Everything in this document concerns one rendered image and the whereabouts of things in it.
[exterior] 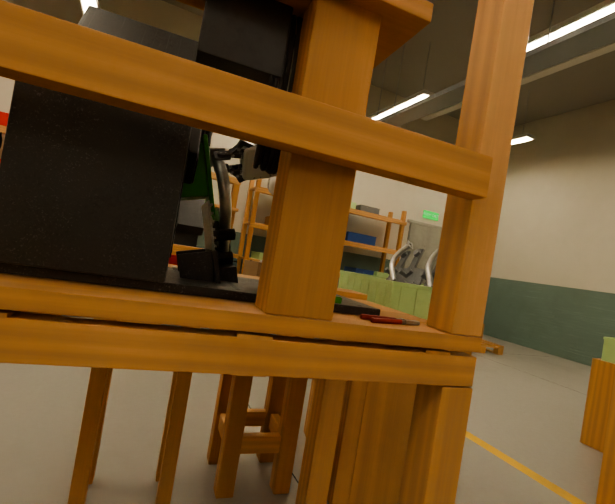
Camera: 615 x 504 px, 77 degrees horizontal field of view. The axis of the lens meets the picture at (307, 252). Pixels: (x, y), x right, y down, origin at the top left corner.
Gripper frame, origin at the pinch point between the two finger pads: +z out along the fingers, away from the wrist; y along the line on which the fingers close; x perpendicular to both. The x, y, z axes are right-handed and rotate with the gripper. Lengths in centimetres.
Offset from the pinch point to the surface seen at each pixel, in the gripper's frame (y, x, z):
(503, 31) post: 39, 9, -62
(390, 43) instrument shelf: 33.2, 5.1, -36.0
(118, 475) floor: -127, 31, 45
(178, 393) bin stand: -82, 23, 18
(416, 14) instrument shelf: 41, 12, -35
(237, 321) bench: -1.2, 48.3, 5.3
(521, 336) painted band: -516, -136, -613
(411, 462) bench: -36, 73, -33
